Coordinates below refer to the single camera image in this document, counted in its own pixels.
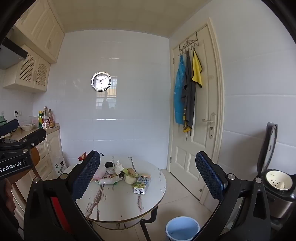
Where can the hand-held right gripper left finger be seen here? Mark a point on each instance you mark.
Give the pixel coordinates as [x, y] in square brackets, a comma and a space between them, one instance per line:
[85, 177]

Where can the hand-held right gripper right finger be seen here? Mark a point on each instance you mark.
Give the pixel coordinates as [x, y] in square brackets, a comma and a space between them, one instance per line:
[209, 179]

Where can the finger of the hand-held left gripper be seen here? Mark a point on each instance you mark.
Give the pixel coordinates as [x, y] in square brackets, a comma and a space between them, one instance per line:
[34, 138]
[8, 127]

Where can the black plastic bag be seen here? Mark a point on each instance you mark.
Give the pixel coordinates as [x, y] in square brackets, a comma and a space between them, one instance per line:
[109, 164]

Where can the blue bucket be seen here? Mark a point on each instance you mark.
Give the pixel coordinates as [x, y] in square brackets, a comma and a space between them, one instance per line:
[182, 229]

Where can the white bowl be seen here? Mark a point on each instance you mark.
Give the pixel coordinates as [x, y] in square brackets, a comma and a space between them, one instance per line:
[27, 127]

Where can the pink plastic bag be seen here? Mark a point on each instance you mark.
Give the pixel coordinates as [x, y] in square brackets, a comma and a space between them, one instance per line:
[100, 172]

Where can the green bottle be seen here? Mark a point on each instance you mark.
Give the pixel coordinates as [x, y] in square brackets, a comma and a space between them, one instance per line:
[41, 121]

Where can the cream base cabinet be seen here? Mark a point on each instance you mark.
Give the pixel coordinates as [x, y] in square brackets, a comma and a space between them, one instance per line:
[49, 148]

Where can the brown wooden chair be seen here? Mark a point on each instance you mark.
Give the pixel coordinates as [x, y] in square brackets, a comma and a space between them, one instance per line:
[35, 156]

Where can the red printed packet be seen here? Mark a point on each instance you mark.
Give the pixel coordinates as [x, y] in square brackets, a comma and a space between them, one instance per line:
[82, 157]

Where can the clear glass bottle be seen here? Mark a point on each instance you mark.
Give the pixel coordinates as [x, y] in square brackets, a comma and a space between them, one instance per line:
[45, 119]

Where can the dark sauce bottle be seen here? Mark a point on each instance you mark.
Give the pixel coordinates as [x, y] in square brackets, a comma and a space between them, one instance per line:
[51, 121]

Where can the white printed sack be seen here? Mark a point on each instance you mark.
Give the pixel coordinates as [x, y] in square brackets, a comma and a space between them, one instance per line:
[60, 164]

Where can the white panel door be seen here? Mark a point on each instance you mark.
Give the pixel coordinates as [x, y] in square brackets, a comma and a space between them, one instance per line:
[196, 150]

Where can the round marble table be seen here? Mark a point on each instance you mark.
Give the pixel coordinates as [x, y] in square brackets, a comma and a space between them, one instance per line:
[120, 204]

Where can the pale fruit piece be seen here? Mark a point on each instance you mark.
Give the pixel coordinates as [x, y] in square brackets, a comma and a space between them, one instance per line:
[129, 179]

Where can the green white milk carton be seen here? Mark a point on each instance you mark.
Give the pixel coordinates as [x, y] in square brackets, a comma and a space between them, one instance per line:
[141, 185]

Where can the cream lattice door cabinet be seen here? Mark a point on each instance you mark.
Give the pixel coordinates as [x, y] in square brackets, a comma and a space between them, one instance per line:
[30, 69]

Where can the black rice cooker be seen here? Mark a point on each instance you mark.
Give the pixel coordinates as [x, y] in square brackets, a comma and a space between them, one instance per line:
[269, 143]

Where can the black range hood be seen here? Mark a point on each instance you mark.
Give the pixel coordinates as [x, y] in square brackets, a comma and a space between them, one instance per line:
[11, 55]

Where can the grey apron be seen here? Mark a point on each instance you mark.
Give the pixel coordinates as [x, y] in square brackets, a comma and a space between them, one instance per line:
[190, 104]

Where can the blue apron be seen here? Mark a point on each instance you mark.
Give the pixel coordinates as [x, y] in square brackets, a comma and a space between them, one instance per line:
[179, 99]

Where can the yellow cloth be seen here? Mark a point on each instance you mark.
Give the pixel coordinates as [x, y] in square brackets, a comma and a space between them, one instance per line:
[196, 69]

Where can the over-door metal hook rack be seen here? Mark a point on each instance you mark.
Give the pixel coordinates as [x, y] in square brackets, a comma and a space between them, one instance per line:
[188, 46]

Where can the white wall socket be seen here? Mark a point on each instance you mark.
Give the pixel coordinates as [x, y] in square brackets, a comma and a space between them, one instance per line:
[17, 113]

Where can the cream wall cabinet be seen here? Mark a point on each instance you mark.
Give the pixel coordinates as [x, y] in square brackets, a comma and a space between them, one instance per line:
[44, 30]

